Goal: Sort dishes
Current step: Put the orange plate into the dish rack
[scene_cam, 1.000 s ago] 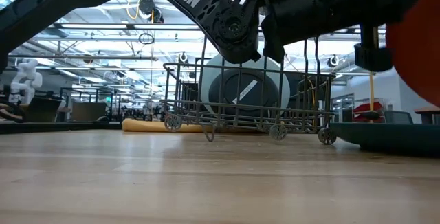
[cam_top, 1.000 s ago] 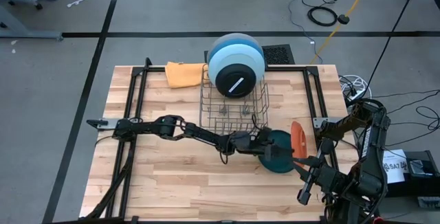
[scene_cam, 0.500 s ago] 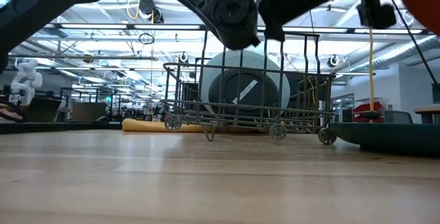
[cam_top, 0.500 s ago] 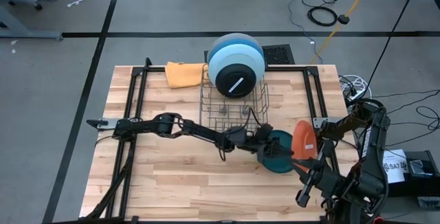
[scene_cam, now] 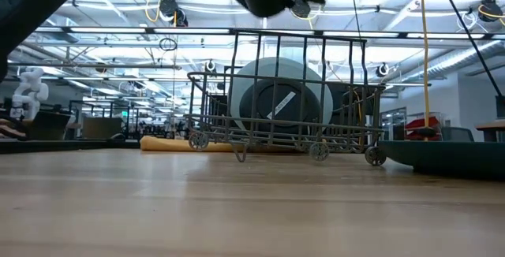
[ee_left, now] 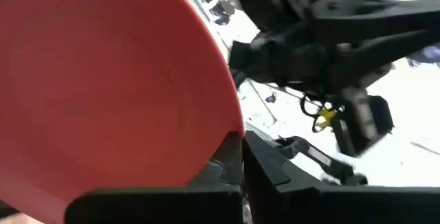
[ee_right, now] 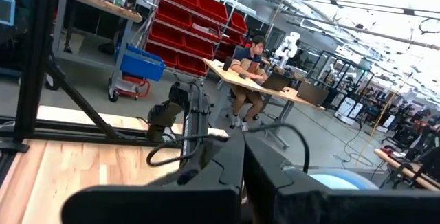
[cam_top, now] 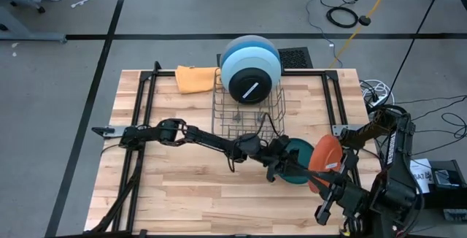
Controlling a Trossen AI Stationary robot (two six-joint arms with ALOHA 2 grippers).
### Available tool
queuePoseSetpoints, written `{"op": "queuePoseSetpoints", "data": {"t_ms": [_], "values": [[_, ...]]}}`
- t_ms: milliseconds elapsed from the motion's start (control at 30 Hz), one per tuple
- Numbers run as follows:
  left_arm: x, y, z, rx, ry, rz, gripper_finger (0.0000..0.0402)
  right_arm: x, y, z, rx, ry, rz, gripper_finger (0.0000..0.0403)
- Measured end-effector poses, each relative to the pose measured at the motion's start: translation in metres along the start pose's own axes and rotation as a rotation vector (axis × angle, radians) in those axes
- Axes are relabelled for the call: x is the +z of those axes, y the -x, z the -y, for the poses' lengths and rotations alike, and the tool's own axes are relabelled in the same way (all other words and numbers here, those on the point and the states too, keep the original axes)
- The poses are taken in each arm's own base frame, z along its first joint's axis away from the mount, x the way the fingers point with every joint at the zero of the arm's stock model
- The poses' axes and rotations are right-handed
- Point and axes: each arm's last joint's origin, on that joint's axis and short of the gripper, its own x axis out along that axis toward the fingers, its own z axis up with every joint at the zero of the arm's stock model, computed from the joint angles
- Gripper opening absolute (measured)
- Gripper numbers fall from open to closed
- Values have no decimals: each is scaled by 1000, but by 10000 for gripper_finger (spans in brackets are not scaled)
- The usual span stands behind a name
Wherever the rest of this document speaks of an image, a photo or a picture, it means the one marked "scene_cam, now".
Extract large light blue plate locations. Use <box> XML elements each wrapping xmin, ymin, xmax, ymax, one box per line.
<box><xmin>229</xmin><ymin>56</ymin><xmax>335</xmax><ymax>134</ymax></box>

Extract black plate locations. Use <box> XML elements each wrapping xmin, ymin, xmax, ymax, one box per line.
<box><xmin>238</xmin><ymin>76</ymin><xmax>323</xmax><ymax>134</ymax></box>

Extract red storage bins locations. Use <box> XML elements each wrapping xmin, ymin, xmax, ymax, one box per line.
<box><xmin>405</xmin><ymin>115</ymin><xmax>441</xmax><ymax>142</ymax></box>

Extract yellow-orange folded towel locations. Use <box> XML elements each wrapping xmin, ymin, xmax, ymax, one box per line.
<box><xmin>139</xmin><ymin>135</ymin><xmax>238</xmax><ymax>154</ymax></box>

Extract grey chair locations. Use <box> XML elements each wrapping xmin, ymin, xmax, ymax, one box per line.
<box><xmin>440</xmin><ymin>125</ymin><xmax>477</xmax><ymax>143</ymax></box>

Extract wooden top workbench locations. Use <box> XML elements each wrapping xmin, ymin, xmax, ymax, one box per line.
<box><xmin>475</xmin><ymin>119</ymin><xmax>505</xmax><ymax>143</ymax></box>

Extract brown cardboard box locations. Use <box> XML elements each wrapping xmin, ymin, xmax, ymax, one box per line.
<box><xmin>80</xmin><ymin>116</ymin><xmax>125</xmax><ymax>140</ymax></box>

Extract black laptop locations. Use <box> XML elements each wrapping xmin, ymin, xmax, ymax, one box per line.
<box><xmin>25</xmin><ymin>110</ymin><xmax>75</xmax><ymax>141</ymax></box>

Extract person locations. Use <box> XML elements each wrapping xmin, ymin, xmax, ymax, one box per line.
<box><xmin>0</xmin><ymin>117</ymin><xmax>21</xmax><ymax>140</ymax></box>

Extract black cable reel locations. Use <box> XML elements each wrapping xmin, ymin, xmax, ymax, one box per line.
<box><xmin>157</xmin><ymin>0</ymin><xmax>189</xmax><ymax>28</ymax></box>
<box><xmin>477</xmin><ymin>0</ymin><xmax>505</xmax><ymax>24</ymax></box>
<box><xmin>290</xmin><ymin>0</ymin><xmax>312</xmax><ymax>19</ymax></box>

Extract yellow strap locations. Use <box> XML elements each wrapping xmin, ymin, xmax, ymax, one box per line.
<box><xmin>419</xmin><ymin>0</ymin><xmax>432</xmax><ymax>142</ymax></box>

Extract grey wire dish rack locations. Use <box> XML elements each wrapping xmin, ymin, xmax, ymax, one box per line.
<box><xmin>185</xmin><ymin>30</ymin><xmax>388</xmax><ymax>167</ymax></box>

